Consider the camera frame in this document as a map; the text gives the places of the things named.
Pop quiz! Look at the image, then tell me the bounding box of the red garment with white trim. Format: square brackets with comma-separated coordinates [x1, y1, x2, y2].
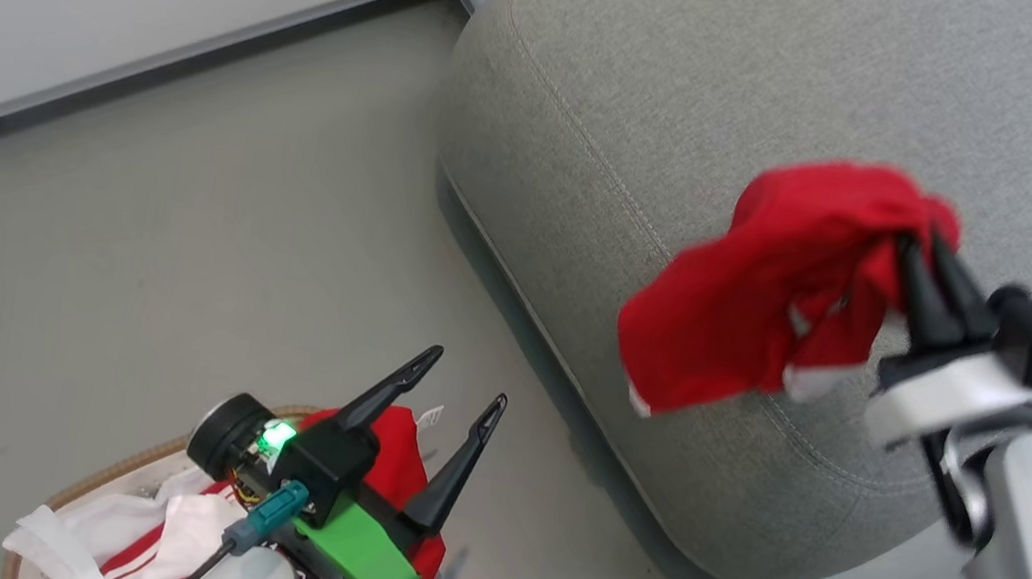
[605, 131, 972, 460]

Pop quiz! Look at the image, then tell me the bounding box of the grey fabric sofa seat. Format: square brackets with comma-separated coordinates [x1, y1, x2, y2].
[382, 0, 1032, 579]

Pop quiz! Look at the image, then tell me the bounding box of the round wicker laundry basket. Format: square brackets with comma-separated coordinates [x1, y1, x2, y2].
[0, 366, 447, 579]

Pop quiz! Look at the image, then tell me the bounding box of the plain red garment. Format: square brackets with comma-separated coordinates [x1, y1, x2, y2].
[273, 390, 467, 579]

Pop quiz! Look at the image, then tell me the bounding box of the left arm teal plug cable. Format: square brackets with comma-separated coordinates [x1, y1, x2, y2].
[162, 464, 314, 579]

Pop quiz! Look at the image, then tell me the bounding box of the grey skirting board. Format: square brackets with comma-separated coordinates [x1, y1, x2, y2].
[0, 0, 580, 264]

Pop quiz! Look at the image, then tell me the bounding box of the white garment with red stripes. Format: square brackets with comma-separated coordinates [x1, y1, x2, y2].
[0, 440, 348, 579]

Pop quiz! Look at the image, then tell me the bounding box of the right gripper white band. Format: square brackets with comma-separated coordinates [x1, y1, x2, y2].
[860, 221, 1032, 471]

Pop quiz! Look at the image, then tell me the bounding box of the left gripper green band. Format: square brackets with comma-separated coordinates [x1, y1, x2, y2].
[263, 326, 516, 579]

